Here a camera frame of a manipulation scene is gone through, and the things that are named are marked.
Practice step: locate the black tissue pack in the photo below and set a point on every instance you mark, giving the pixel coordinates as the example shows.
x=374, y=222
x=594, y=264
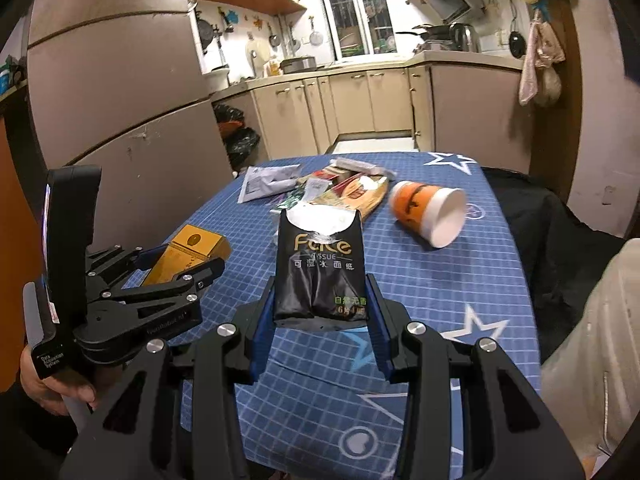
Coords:
x=320, y=270

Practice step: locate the white round cutting board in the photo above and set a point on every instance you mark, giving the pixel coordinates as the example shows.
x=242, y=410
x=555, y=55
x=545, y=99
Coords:
x=257, y=55

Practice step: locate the person's left hand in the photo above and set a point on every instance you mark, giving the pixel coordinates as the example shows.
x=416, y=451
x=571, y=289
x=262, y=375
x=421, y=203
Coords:
x=50, y=395

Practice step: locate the black trash bags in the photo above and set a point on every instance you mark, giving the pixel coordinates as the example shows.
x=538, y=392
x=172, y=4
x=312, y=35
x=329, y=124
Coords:
x=240, y=145

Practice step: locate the black cloth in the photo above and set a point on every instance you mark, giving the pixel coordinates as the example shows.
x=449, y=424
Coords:
x=550, y=240

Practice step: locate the hanging pink cloth bags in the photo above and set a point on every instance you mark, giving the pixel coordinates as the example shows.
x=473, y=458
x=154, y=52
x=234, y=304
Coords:
x=542, y=60

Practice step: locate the beige kitchen base cabinets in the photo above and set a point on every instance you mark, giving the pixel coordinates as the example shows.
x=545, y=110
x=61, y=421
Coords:
x=475, y=110

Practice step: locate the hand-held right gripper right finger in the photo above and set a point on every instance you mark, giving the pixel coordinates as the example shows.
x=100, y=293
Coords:
x=379, y=332

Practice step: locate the beige refrigerator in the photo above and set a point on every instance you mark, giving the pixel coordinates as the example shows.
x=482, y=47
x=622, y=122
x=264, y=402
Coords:
x=125, y=85

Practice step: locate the orange wooden board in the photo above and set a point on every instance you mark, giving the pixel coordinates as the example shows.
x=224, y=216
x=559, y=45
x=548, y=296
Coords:
x=20, y=210

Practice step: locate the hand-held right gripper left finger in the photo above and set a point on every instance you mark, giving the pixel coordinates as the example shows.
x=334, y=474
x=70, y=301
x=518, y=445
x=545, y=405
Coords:
x=262, y=332

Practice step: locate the hanging metal strainer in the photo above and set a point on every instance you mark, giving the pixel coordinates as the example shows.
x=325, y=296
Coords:
x=315, y=36

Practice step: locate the green patterned wrapper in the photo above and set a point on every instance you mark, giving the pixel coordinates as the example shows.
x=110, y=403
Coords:
x=290, y=202

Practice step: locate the yellow cigarette box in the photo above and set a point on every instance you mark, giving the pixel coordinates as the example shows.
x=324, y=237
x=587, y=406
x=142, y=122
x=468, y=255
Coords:
x=195, y=245

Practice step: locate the red and yellow snack box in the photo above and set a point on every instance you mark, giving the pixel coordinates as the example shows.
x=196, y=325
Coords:
x=370, y=195

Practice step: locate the grey white plastic package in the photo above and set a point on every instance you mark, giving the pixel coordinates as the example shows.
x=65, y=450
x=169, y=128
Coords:
x=265, y=182

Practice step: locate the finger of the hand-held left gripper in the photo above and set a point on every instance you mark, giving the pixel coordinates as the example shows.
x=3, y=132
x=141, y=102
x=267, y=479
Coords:
x=125, y=260
x=185, y=285

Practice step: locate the kitchen window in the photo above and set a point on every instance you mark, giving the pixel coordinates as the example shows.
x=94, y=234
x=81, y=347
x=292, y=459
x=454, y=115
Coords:
x=357, y=10

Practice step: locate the brown wooden door frame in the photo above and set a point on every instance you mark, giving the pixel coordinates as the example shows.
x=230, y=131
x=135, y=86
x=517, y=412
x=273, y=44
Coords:
x=590, y=135

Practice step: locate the white medicine box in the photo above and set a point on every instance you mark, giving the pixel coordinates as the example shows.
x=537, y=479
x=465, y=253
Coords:
x=357, y=165

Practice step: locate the steel rice cooker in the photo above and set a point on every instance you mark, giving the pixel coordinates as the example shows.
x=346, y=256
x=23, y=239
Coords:
x=298, y=65

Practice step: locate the black wok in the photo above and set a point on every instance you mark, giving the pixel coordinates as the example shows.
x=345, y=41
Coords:
x=430, y=32

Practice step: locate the person's beige clothing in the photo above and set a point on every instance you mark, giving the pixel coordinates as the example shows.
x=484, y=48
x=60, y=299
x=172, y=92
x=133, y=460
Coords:
x=600, y=360

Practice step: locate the yellow oil bottle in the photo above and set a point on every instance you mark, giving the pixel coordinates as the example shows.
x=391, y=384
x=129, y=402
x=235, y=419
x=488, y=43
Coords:
x=273, y=67

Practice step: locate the steel kettle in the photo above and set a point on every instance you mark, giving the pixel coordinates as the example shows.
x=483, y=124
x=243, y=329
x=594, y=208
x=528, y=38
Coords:
x=465, y=37

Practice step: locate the orange paper cup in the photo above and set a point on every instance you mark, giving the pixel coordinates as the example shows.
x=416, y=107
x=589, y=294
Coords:
x=415, y=205

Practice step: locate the hanging black frying pan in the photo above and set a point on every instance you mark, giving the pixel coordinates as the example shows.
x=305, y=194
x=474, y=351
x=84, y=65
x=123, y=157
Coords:
x=516, y=42

